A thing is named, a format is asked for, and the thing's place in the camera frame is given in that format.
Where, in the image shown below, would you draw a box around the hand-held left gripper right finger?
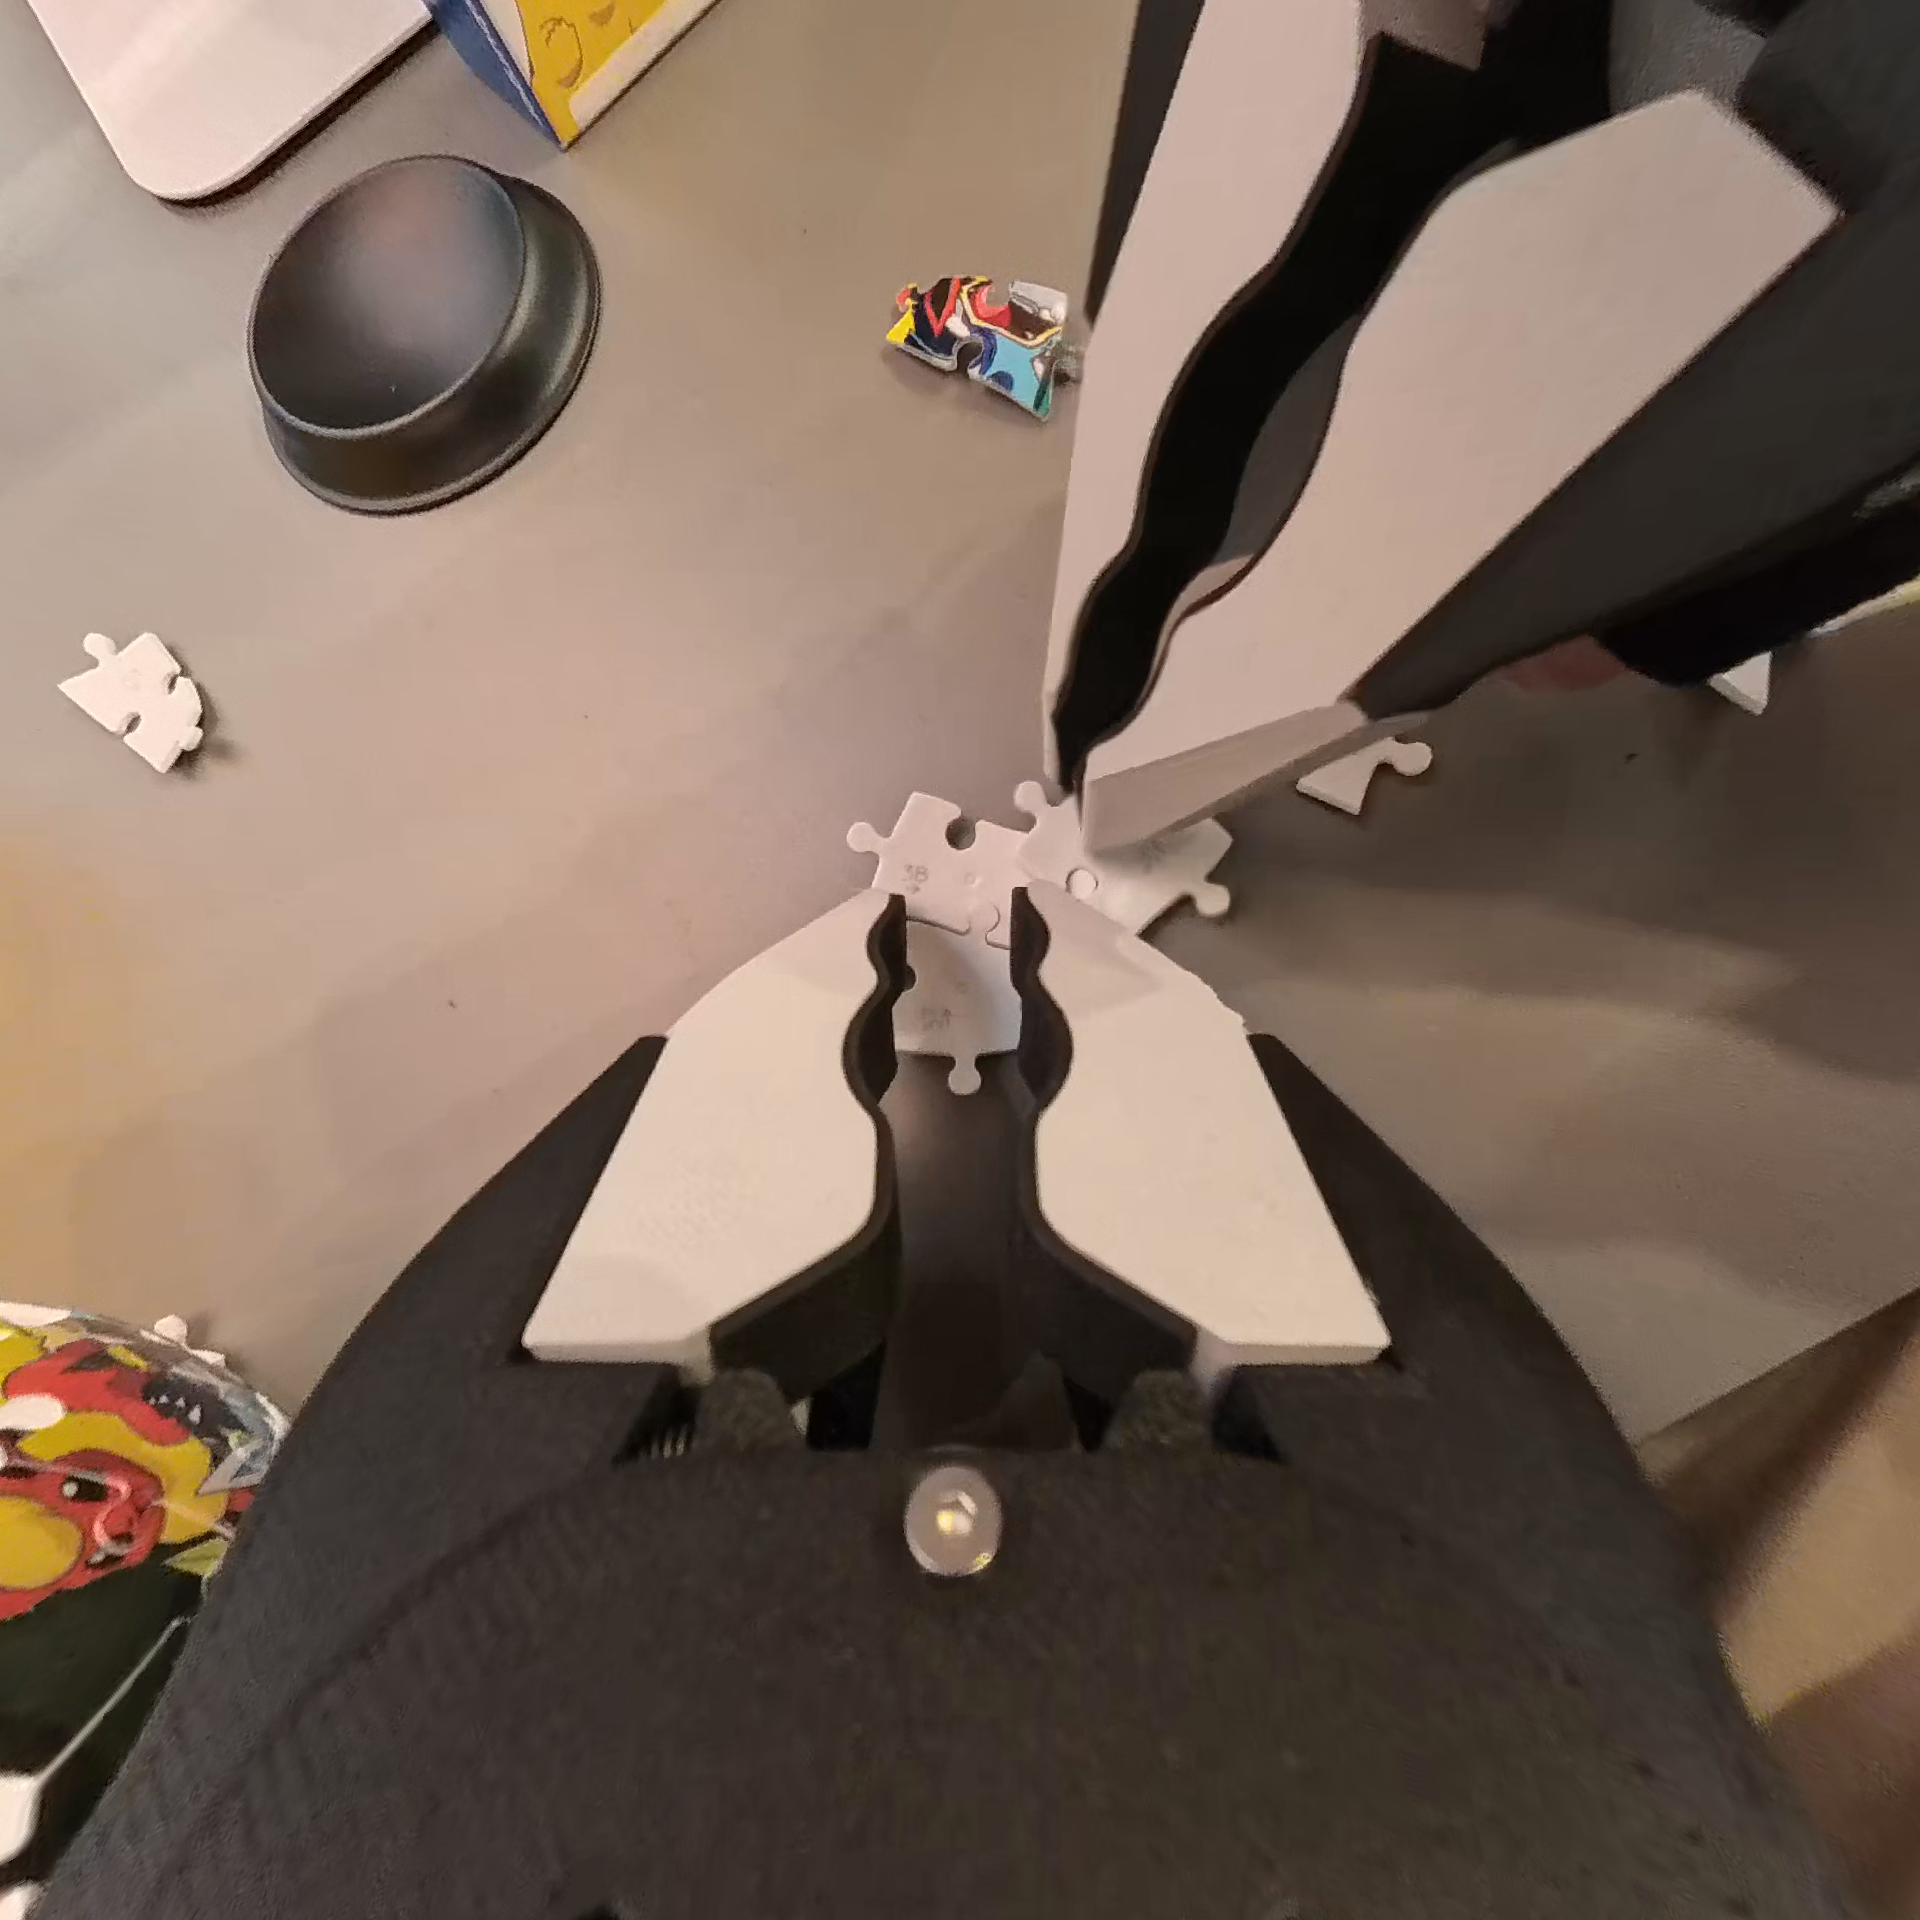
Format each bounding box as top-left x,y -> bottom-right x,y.
1007,884 -> 1392,1420

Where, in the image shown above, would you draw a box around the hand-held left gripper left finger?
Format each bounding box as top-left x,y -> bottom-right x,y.
518,889 -> 914,1410

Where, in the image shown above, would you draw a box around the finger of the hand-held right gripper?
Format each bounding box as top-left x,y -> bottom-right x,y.
1077,94 -> 1845,853
1043,0 -> 1387,791

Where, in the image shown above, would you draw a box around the partly built puzzle ball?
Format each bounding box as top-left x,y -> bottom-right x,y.
0,1301 -> 289,1871

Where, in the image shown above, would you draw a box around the colourful puzzle piece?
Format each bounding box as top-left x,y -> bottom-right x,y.
885,272 -> 1086,425

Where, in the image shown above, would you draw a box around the blue puzzle box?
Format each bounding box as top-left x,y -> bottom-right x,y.
433,0 -> 725,153

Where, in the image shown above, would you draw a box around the white loose puzzle piece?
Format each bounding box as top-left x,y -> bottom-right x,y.
55,631 -> 209,775

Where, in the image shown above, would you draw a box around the black round ball stand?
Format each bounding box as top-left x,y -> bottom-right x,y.
245,155 -> 605,519

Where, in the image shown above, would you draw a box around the white rounded object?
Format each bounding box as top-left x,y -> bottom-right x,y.
29,0 -> 468,206

